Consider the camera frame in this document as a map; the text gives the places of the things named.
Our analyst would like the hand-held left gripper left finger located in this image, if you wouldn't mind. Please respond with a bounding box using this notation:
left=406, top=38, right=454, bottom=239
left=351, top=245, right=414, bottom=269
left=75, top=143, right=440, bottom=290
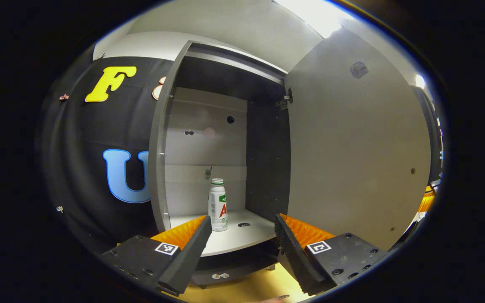
left=101, top=215, right=213, bottom=296

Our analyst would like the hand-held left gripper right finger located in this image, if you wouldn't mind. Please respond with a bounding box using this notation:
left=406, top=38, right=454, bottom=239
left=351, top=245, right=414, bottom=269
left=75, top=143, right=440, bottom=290
left=274, top=213, right=394, bottom=296

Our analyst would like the white bottle green label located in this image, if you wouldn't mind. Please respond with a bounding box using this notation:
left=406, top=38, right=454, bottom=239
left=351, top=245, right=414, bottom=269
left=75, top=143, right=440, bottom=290
left=208, top=178, right=229, bottom=232

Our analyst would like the grey cabinet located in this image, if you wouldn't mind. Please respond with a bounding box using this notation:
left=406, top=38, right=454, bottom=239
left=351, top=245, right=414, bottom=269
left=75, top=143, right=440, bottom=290
left=148, top=40, right=293, bottom=289

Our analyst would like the metal cabinet hinge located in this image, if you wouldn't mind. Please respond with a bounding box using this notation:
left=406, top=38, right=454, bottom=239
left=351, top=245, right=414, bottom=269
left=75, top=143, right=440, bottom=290
left=276, top=88, right=293, bottom=110

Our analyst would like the black backdrop cloth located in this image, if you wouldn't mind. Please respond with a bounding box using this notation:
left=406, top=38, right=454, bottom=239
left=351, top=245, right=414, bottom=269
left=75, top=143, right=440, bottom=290
left=36, top=55, right=444, bottom=253

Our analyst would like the long ceiling light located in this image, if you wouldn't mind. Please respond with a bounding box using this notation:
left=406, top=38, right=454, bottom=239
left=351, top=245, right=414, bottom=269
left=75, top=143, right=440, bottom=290
left=274, top=0, right=354, bottom=38

